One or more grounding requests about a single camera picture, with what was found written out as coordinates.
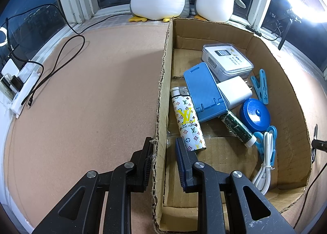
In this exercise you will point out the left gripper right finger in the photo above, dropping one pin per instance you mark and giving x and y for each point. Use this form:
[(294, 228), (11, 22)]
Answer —
[(185, 161)]

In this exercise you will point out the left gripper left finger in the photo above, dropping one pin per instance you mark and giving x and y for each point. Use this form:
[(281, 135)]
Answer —
[(142, 159)]

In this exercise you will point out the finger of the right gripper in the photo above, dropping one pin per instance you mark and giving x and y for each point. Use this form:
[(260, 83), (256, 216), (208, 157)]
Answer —
[(319, 145)]

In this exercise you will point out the patterned white lighter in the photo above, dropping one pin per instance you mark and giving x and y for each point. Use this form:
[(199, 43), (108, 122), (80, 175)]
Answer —
[(187, 120)]

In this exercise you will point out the green white lip balm tube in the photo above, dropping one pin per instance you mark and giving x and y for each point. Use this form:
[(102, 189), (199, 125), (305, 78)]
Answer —
[(237, 128)]

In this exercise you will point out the blue phone stand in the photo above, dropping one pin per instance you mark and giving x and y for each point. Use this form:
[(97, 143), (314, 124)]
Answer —
[(205, 94)]

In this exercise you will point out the blue round tape measure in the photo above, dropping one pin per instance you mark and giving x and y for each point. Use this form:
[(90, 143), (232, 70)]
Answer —
[(255, 115)]

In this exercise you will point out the cardboard box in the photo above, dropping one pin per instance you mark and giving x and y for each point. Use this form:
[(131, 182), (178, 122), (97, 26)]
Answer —
[(205, 157)]

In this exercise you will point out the blue plastic clothespin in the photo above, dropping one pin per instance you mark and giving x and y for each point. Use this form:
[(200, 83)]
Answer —
[(260, 86)]

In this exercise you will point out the white USB charger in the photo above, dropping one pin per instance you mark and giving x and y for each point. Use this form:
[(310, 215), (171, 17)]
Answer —
[(235, 91)]

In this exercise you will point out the clear plastic case with device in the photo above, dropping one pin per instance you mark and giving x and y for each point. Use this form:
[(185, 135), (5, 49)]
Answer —
[(225, 61)]

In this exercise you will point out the black tripod leg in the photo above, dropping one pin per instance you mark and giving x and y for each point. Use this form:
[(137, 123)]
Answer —
[(284, 34)]

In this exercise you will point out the white power strip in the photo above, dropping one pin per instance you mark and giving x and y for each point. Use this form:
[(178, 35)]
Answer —
[(28, 76)]

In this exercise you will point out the white wall charger plug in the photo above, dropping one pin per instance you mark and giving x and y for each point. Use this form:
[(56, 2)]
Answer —
[(9, 70)]

